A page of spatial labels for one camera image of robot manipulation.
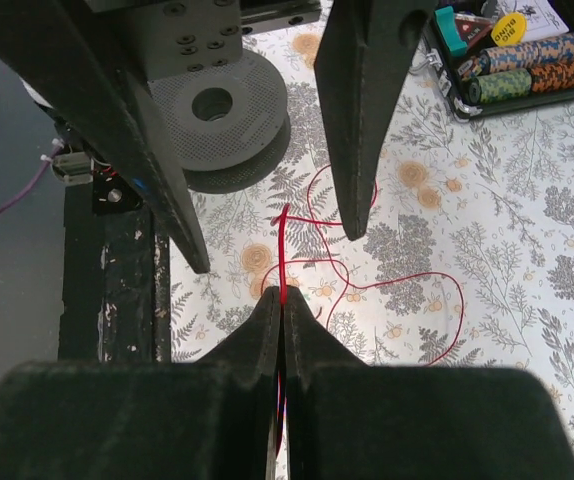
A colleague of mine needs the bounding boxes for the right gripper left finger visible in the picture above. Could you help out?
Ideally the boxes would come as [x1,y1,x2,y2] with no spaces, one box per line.
[0,288,281,479]

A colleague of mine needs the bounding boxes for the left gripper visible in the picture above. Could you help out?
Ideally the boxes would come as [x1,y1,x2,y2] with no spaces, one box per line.
[0,0,321,274]

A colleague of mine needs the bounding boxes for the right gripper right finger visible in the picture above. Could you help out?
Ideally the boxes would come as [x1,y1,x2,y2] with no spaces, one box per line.
[283,288,574,479]

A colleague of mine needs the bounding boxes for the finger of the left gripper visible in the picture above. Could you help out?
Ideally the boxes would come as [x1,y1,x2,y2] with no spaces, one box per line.
[314,0,437,241]

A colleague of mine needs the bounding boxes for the black cable spool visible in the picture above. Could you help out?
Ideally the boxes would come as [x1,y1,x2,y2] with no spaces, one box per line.
[150,50,291,194]

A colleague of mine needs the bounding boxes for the red thin cable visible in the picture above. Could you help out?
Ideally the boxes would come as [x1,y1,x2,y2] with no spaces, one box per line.
[260,162,466,461]

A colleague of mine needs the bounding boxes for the black poker chip case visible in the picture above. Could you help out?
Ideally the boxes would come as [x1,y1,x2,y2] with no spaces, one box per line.
[409,1,574,121]

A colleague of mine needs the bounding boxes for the black front base bar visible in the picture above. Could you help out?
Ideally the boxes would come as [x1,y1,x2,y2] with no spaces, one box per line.
[56,149,173,364]

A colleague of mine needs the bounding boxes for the floral table mat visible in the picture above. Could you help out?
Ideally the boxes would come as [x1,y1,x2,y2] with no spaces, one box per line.
[170,23,574,450]

